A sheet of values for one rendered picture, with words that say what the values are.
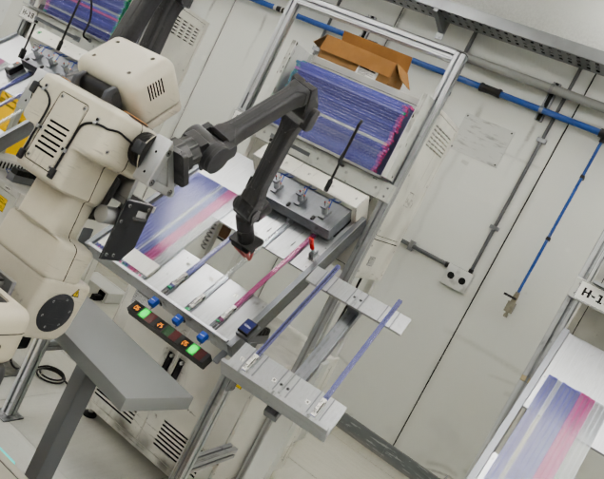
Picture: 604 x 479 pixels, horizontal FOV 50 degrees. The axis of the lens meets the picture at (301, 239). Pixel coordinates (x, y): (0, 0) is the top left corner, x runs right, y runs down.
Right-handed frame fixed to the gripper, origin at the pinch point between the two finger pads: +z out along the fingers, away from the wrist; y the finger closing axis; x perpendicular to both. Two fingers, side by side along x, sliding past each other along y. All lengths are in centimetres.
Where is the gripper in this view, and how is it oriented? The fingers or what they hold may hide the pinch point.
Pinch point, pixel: (247, 257)
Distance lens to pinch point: 222.9
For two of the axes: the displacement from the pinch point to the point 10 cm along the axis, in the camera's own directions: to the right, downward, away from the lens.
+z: 0.1, 6.9, 7.3
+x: -6.2, 5.7, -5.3
